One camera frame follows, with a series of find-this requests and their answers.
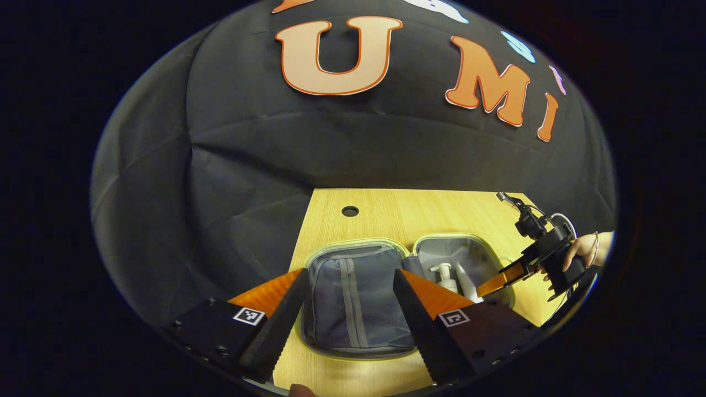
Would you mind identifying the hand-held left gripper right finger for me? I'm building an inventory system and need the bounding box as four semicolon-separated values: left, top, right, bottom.
393;269;539;387

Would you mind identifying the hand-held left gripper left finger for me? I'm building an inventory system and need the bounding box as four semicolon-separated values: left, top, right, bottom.
165;269;311;385

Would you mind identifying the white skin care tube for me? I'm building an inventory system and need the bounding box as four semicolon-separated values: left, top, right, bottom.
455;264;484;304

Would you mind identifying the white pump bottle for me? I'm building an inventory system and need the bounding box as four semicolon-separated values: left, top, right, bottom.
430;263;460;296

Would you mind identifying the thin white cable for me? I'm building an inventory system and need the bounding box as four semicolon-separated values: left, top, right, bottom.
550;213;578;239

